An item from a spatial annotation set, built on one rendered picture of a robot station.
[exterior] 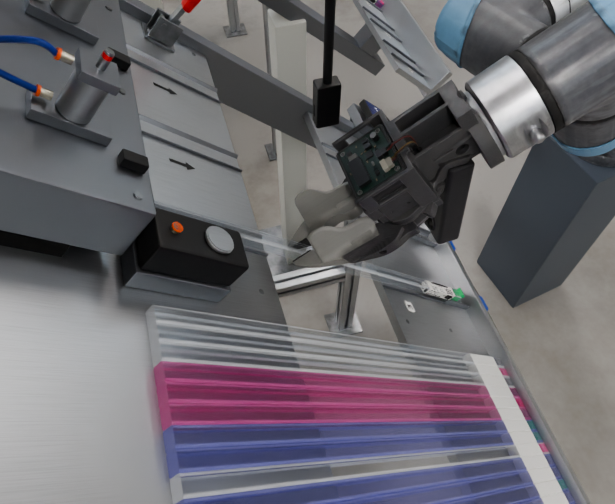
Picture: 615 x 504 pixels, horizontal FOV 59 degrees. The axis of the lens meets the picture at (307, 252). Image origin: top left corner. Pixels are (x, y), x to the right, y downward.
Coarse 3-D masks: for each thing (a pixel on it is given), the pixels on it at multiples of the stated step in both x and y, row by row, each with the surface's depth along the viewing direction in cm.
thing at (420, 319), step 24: (312, 120) 78; (336, 168) 74; (360, 216) 69; (408, 240) 76; (384, 264) 66; (408, 264) 71; (432, 264) 77; (384, 288) 63; (408, 312) 63; (432, 312) 68; (456, 312) 73; (408, 336) 60; (432, 336) 64; (456, 336) 68
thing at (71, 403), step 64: (192, 64) 63; (192, 128) 55; (192, 192) 48; (0, 256) 32; (64, 256) 35; (256, 256) 49; (0, 320) 30; (64, 320) 32; (128, 320) 35; (0, 384) 28; (64, 384) 30; (128, 384) 33; (0, 448) 26; (64, 448) 28; (128, 448) 30
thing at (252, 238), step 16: (160, 208) 42; (176, 208) 44; (224, 224) 47; (256, 240) 49; (272, 240) 50; (288, 240) 52; (288, 256) 52; (352, 272) 58; (368, 272) 60; (384, 272) 62; (416, 288) 66
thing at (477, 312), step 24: (432, 240) 82; (456, 264) 78; (456, 288) 77; (480, 312) 74; (480, 336) 73; (504, 360) 70; (528, 408) 67; (552, 432) 65; (552, 456) 64; (576, 480) 62
